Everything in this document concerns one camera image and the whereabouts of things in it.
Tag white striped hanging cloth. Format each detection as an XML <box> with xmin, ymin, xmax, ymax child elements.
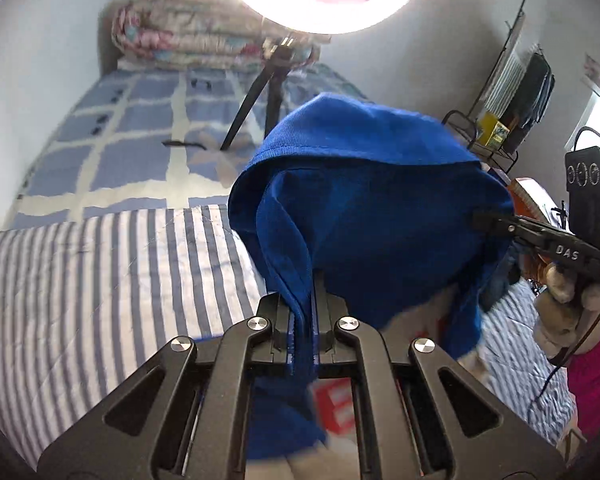
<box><xmin>484</xmin><ymin>44</ymin><xmax>527</xmax><ymax>117</ymax></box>

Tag dark hanging clothes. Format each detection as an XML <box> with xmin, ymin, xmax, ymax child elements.
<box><xmin>505</xmin><ymin>50</ymin><xmax>556</xmax><ymax>157</ymax></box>

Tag black cable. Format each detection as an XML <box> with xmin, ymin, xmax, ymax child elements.
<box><xmin>525</xmin><ymin>127</ymin><xmax>600</xmax><ymax>436</ymax></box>

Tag dark blue cloth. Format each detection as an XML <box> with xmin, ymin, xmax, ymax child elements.
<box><xmin>480</xmin><ymin>245</ymin><xmax>523</xmax><ymax>312</ymax></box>

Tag cream and blue shirt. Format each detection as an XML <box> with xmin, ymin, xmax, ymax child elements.
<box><xmin>227</xmin><ymin>92</ymin><xmax>517</xmax><ymax>480</ymax></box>

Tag yellow box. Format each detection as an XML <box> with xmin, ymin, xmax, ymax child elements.
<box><xmin>476</xmin><ymin>112</ymin><xmax>512</xmax><ymax>149</ymax></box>

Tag blue striped blanket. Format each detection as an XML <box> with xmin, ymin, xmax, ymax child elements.
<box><xmin>0</xmin><ymin>204</ymin><xmax>578</xmax><ymax>467</ymax></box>

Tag folded floral quilt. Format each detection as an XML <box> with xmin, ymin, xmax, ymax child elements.
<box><xmin>111</xmin><ymin>0</ymin><xmax>322</xmax><ymax>72</ymax></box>

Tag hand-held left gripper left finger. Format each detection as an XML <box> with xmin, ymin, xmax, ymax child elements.
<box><xmin>37</xmin><ymin>291</ymin><xmax>301</xmax><ymax>480</ymax></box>

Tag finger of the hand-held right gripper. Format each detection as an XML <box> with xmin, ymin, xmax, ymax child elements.
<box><xmin>472</xmin><ymin>210</ymin><xmax>556</xmax><ymax>261</ymax></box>

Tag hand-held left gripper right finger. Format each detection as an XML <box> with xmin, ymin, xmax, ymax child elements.
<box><xmin>311</xmin><ymin>272</ymin><xmax>566</xmax><ymax>480</ymax></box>

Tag blue plaid bed sheet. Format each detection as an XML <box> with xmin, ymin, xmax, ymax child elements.
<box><xmin>12</xmin><ymin>62</ymin><xmax>372</xmax><ymax>221</ymax></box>

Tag black metal rack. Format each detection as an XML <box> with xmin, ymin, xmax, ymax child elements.
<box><xmin>440</xmin><ymin>0</ymin><xmax>556</xmax><ymax>175</ymax></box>

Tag black tripod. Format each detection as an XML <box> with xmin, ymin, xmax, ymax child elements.
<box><xmin>162</xmin><ymin>34</ymin><xmax>302</xmax><ymax>154</ymax></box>

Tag person's right hand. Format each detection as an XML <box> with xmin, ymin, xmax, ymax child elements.
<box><xmin>531</xmin><ymin>260</ymin><xmax>600</xmax><ymax>357</ymax></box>

